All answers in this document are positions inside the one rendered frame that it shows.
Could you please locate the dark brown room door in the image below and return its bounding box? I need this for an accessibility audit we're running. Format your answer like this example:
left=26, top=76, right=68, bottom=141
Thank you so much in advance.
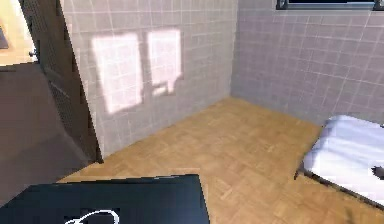
left=19, top=0, right=104, bottom=164

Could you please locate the black framed window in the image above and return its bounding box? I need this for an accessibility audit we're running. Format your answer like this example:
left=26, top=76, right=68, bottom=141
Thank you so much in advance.
left=275, top=0, right=384, bottom=12

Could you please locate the black bathtub drain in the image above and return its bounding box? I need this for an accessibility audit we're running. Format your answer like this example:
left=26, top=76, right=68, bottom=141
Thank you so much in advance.
left=371, top=165, right=384, bottom=181

